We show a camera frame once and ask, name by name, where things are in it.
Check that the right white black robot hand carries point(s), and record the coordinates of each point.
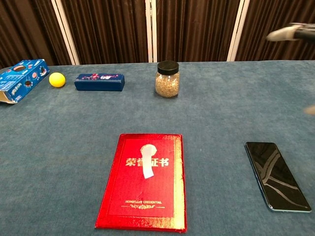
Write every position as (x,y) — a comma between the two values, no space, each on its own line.
(302,33)

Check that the red certificate booklet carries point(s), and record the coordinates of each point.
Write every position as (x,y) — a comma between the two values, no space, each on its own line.
(147,194)

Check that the dark pleated screen panel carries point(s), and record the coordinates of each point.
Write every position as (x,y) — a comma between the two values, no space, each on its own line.
(270,14)
(197,29)
(27,29)
(108,29)

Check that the glass jar with black lid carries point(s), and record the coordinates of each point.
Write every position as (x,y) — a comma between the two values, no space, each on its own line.
(167,83)

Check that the black smartphone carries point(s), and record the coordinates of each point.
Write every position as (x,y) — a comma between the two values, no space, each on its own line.
(275,177)

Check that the dark blue rectangular box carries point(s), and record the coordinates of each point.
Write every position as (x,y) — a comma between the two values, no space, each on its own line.
(99,83)

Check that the yellow ball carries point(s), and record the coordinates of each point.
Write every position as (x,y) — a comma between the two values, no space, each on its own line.
(57,79)

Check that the blue felt table mat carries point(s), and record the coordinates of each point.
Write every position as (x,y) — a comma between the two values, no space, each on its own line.
(61,137)

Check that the blue cookie box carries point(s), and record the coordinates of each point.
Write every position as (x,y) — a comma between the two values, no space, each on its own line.
(22,81)

